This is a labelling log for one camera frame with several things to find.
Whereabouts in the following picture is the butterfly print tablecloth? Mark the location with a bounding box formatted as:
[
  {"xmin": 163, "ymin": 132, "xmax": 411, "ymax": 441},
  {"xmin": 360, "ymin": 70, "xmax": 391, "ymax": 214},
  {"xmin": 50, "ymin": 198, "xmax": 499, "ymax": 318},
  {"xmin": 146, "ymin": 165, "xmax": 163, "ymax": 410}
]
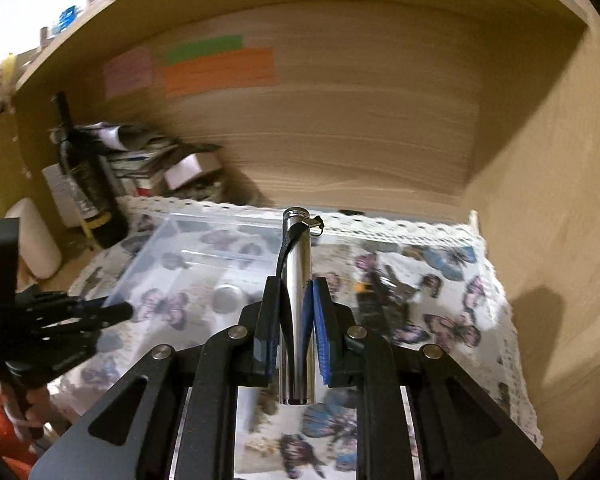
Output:
[{"xmin": 45, "ymin": 195, "xmax": 541, "ymax": 480}]

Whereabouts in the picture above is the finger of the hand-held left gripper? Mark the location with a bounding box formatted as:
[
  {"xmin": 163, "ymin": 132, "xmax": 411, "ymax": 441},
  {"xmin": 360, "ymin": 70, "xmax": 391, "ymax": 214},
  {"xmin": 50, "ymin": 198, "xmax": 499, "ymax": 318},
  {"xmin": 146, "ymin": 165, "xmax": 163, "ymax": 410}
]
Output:
[
  {"xmin": 40, "ymin": 301, "xmax": 135, "ymax": 342},
  {"xmin": 27, "ymin": 291, "xmax": 108, "ymax": 317}
]

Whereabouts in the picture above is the small pink cardboard box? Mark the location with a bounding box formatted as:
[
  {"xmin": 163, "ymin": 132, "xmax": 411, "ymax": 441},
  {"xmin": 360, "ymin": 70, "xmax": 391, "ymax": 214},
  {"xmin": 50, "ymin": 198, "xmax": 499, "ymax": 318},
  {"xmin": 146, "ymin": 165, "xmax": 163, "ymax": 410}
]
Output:
[{"xmin": 164, "ymin": 152, "xmax": 221, "ymax": 188}]

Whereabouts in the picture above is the small black tool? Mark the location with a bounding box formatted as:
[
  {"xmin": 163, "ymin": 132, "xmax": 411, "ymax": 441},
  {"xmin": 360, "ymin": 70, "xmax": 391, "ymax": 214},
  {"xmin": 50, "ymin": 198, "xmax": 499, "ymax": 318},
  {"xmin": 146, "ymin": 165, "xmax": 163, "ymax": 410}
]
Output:
[{"xmin": 352, "ymin": 265, "xmax": 416, "ymax": 333}]

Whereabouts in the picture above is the pink sticky note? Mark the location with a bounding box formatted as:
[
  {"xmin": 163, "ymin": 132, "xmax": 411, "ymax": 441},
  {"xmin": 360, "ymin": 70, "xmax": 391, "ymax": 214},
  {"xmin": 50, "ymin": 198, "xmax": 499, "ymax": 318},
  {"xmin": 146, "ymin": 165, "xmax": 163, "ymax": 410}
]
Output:
[{"xmin": 102, "ymin": 46, "xmax": 153, "ymax": 100}]

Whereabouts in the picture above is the dark wine bottle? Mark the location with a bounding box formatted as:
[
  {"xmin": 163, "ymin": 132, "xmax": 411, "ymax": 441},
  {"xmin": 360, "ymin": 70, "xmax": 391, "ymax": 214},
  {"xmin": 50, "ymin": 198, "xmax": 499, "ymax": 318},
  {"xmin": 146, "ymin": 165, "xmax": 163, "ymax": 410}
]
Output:
[{"xmin": 50, "ymin": 92, "xmax": 128, "ymax": 248}]

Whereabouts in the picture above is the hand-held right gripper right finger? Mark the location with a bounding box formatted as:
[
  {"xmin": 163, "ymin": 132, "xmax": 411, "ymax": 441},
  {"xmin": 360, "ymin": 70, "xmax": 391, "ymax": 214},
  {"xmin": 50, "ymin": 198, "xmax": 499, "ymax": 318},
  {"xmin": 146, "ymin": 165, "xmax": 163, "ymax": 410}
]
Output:
[{"xmin": 310, "ymin": 276, "xmax": 561, "ymax": 480}]

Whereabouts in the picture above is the silver metal flashlight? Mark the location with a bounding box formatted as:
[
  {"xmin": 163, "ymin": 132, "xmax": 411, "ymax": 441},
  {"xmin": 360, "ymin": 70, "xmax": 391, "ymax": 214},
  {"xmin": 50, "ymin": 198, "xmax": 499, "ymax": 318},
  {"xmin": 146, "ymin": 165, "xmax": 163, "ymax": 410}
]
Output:
[{"xmin": 275, "ymin": 206, "xmax": 327, "ymax": 406}]

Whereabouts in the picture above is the round silver lid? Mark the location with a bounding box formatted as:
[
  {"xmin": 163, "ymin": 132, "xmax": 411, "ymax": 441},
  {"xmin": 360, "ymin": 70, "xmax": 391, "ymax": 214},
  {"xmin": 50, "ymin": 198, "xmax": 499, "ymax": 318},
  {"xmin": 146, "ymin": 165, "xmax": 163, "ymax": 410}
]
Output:
[{"xmin": 211, "ymin": 284, "xmax": 245, "ymax": 315}]

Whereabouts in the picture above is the green sticky note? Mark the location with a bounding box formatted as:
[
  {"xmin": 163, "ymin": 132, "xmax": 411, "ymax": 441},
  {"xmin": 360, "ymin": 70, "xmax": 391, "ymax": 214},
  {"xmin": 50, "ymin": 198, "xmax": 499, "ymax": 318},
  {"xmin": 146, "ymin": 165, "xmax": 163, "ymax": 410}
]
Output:
[{"xmin": 162, "ymin": 35, "xmax": 244, "ymax": 66}]

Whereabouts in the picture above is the white paper card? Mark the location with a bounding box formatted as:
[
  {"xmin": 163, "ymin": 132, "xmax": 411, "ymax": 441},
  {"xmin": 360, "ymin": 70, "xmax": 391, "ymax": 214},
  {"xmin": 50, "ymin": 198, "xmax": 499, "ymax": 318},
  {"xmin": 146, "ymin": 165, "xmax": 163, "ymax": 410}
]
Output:
[{"xmin": 41, "ymin": 162, "xmax": 83, "ymax": 228}]

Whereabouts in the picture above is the stack of magazines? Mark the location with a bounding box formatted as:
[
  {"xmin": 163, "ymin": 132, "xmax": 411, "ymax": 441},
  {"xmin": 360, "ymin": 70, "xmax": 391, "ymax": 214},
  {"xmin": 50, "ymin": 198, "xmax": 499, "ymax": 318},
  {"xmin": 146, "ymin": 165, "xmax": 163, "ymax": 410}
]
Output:
[{"xmin": 75, "ymin": 122, "xmax": 221, "ymax": 198}]

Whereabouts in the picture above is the blue liquid glass bottle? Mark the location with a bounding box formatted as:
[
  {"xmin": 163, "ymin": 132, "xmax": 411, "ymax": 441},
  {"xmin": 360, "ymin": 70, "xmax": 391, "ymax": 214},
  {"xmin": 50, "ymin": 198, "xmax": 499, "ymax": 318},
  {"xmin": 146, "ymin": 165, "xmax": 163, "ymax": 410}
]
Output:
[{"xmin": 55, "ymin": 5, "xmax": 78, "ymax": 31}]

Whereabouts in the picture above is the clear plastic storage box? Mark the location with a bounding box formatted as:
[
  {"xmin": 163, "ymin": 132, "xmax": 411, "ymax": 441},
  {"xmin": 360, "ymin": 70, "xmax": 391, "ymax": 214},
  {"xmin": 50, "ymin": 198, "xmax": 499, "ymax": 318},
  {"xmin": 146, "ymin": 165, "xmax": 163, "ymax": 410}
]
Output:
[{"xmin": 102, "ymin": 211, "xmax": 323, "ymax": 323}]

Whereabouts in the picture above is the orange sticky note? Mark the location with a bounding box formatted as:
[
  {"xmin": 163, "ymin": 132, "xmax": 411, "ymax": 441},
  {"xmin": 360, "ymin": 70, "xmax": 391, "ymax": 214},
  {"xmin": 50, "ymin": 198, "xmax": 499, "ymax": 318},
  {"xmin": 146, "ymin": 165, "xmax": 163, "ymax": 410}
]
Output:
[{"xmin": 162, "ymin": 47, "xmax": 276, "ymax": 99}]

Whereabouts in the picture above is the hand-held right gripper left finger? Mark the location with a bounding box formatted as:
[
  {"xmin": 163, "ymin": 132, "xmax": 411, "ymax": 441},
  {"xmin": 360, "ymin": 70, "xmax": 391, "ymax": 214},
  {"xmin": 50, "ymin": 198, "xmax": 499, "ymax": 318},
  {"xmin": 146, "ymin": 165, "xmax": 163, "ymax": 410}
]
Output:
[{"xmin": 30, "ymin": 275, "xmax": 282, "ymax": 480}]

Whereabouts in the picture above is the beige cylindrical cup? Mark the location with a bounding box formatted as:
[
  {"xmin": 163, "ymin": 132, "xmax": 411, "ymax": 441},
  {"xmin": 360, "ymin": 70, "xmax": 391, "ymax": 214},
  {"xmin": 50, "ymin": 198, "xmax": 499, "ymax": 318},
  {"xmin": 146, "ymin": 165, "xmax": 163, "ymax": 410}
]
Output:
[{"xmin": 5, "ymin": 197, "xmax": 63, "ymax": 281}]

